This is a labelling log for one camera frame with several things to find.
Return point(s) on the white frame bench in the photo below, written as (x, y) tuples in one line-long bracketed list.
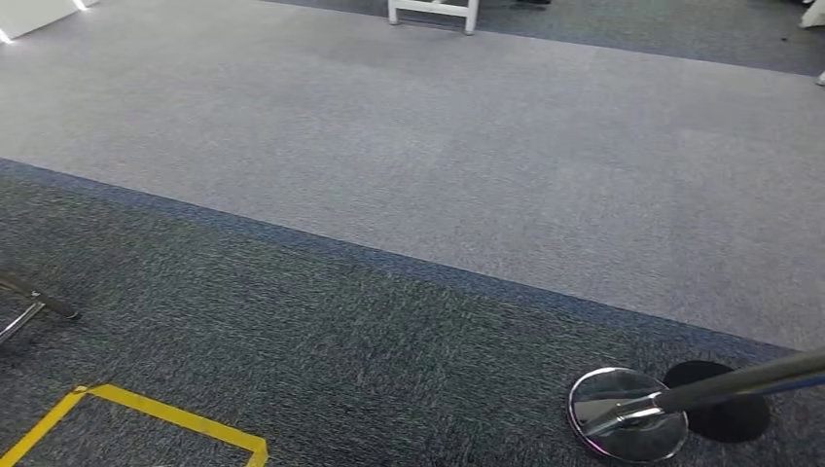
[(432, 9)]

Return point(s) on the black round-base stanchion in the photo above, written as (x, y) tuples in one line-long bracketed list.
[(722, 412)]

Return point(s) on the worn yellow floor tape square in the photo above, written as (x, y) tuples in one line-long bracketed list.
[(161, 416)]

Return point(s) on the white display block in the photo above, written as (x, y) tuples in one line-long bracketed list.
[(32, 13)]

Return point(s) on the white shoe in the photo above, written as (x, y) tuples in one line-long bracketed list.
[(813, 14)]

